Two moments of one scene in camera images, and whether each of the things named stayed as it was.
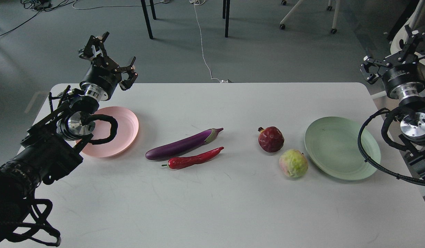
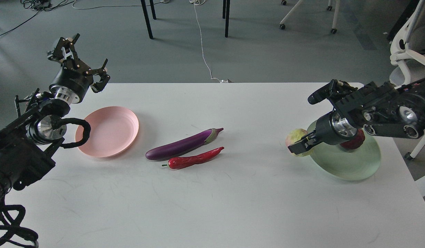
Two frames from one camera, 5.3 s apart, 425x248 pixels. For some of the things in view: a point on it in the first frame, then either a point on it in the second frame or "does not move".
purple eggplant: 172,149 does not move
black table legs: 148,21 does not move
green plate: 331,143 does not move
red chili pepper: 178,163 does not move
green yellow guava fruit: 293,163 -> 296,135
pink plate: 126,132 does not move
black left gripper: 102,79 -> 75,78
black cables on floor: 39,5 does not move
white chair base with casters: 333,30 does not move
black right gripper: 404,80 -> 330,129
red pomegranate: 270,139 -> 356,142
